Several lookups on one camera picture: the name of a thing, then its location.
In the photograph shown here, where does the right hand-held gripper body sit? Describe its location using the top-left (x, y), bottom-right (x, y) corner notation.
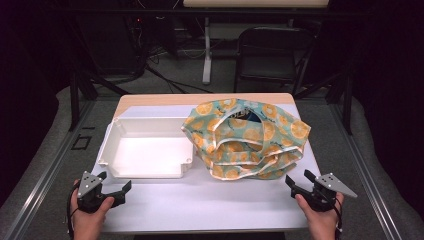
top-left (293, 172), bottom-right (358, 213)

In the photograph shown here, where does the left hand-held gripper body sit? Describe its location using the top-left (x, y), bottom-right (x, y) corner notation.
top-left (76, 170), bottom-right (128, 215)

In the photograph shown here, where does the white plastic box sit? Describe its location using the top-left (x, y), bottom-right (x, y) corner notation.
top-left (96, 116), bottom-right (195, 179)

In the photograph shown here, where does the orange slice print cloth bag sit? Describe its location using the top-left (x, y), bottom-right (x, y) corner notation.
top-left (180, 97), bottom-right (312, 182)

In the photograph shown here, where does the person's left hand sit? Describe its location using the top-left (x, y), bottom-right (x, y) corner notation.
top-left (70, 179), bottom-right (115, 240)

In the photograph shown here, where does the person's right hand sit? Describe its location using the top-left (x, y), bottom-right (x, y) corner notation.
top-left (294, 192), bottom-right (344, 240)

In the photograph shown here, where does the white table mat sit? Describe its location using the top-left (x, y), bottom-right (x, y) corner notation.
top-left (71, 103), bottom-right (336, 234)

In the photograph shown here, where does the black metal stand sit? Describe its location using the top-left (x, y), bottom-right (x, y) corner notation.
top-left (68, 66), bottom-right (132, 132)
top-left (293, 66), bottom-right (355, 136)

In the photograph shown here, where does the black folding chair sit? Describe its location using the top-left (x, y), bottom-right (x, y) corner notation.
top-left (233, 26), bottom-right (318, 96)

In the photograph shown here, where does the dark computer cabinet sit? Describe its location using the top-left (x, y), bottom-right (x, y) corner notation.
top-left (76, 13), bottom-right (143, 75)

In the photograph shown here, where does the white desk leg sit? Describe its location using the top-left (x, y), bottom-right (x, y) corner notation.
top-left (201, 16), bottom-right (214, 85)

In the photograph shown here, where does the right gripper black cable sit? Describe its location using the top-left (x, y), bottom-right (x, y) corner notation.
top-left (333, 192), bottom-right (345, 234)

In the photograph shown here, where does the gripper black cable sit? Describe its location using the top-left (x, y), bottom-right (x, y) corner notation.
top-left (65, 181), bottom-right (82, 240)
top-left (333, 192), bottom-right (345, 234)

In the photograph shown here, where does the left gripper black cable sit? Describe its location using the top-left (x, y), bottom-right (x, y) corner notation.
top-left (65, 181), bottom-right (82, 240)

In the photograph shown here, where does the aluminium rail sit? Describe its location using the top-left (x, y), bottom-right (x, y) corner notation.
top-left (0, 99), bottom-right (98, 240)
top-left (328, 99), bottom-right (405, 240)

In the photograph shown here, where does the black floor cable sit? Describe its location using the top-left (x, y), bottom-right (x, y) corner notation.
top-left (144, 64), bottom-right (214, 95)

